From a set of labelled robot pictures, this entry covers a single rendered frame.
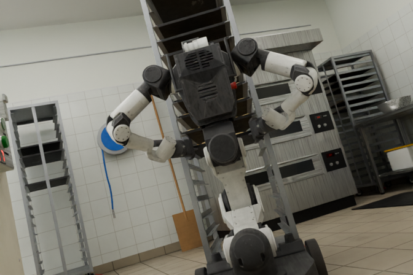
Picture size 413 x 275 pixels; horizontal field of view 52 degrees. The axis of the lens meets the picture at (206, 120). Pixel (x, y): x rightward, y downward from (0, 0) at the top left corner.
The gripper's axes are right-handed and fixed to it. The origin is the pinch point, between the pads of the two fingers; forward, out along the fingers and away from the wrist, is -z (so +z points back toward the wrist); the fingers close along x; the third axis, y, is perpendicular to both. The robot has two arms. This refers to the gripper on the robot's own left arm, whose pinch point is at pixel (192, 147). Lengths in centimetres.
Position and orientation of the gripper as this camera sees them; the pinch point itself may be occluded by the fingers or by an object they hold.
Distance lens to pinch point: 223.8
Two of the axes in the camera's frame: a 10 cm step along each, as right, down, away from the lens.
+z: -5.6, 0.0, -8.3
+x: -2.6, -9.5, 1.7
